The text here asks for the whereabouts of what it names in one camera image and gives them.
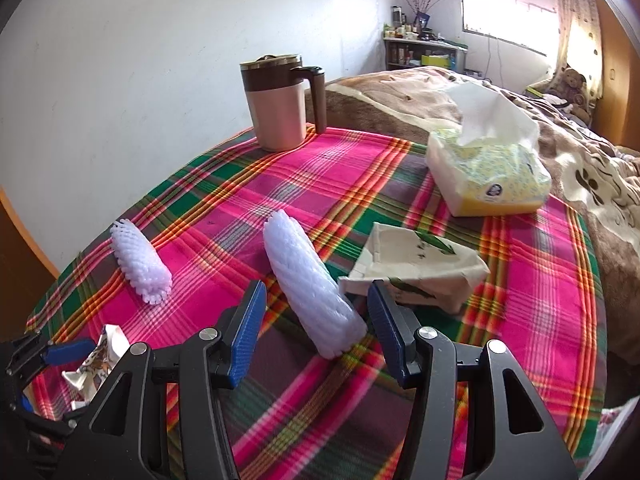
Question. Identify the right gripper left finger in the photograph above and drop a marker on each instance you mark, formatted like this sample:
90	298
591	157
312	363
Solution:
239	327

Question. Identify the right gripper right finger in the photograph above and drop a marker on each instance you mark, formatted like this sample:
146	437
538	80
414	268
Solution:
395	327

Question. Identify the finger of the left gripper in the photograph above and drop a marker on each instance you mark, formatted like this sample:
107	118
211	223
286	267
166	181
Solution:
69	352
26	403

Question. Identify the patterned snack wrapper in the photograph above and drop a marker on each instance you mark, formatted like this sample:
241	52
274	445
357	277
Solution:
91	374

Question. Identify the green beige small carton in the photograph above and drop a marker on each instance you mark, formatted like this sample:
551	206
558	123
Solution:
418	268

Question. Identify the pink plaid tablecloth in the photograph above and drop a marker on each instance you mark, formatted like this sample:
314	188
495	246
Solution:
299	416

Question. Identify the yellow tissue pack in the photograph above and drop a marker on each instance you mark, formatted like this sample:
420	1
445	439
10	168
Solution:
489	165

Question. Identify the pink brown travel mug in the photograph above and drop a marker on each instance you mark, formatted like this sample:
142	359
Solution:
274	90

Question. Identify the brown cream blanket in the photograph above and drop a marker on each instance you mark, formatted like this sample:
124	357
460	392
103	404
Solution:
588	172

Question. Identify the cluttered shelf unit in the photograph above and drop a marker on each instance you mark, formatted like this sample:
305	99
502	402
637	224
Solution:
410	53

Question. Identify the brown teddy bear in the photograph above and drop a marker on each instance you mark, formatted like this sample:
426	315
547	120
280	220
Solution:
570	87

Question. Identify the wooden wardrobe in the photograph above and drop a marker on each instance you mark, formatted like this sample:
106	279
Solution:
617	112

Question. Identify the patterned curtain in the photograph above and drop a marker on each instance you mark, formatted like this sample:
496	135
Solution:
580	43

